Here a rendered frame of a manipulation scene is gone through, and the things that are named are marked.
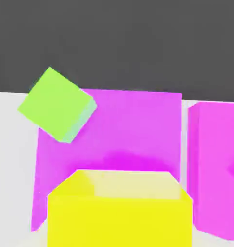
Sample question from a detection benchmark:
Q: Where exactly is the small yellow cube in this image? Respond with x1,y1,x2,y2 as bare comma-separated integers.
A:
47,169,194,247

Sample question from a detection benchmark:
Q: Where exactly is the large magenta box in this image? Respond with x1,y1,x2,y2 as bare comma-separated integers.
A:
187,101,234,242
31,88,182,232

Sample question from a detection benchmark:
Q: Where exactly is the small green cube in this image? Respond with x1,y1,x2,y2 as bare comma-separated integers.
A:
17,66,98,144

